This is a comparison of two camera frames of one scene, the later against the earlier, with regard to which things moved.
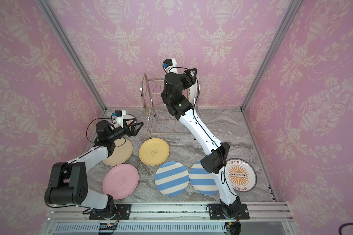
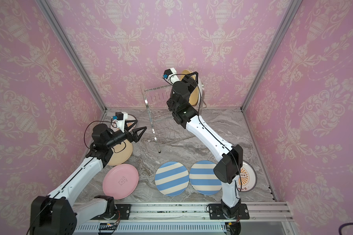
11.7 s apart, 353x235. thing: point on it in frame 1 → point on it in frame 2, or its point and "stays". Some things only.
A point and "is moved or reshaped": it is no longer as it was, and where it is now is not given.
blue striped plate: [202, 181] stays
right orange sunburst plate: [241, 175] stays
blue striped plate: [172, 178] stays
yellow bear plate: [154, 152] is moved or reshaped
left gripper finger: [133, 121] stays
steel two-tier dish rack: [160, 120] is moved or reshaped
